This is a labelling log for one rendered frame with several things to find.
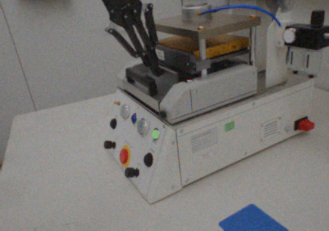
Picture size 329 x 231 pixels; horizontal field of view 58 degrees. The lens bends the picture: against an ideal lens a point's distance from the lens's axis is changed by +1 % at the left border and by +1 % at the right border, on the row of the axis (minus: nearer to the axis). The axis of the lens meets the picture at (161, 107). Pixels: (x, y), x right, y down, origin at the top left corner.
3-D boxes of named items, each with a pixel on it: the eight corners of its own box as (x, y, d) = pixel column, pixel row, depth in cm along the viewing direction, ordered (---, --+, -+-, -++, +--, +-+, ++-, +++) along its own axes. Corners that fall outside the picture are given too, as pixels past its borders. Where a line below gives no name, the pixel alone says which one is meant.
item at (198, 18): (213, 37, 99) (211, -5, 94) (291, 50, 74) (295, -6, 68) (148, 53, 89) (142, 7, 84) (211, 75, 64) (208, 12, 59)
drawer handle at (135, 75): (133, 79, 83) (131, 66, 82) (158, 94, 71) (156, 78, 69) (126, 81, 82) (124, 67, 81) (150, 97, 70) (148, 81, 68)
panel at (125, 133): (105, 146, 94) (119, 89, 90) (146, 199, 69) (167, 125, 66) (99, 145, 93) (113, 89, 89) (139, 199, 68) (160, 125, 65)
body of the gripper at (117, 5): (123, -22, 70) (140, 15, 74) (92, -5, 68) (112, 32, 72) (136, -24, 63) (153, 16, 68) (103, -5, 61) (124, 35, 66)
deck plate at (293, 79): (231, 56, 111) (231, 53, 110) (317, 77, 82) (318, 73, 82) (117, 88, 92) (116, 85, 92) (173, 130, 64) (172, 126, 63)
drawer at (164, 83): (205, 67, 98) (205, 44, 95) (255, 83, 80) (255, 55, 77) (124, 91, 87) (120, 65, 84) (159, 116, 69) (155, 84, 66)
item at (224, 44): (202, 42, 94) (200, 11, 90) (253, 53, 76) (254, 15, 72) (154, 54, 87) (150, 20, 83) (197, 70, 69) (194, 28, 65)
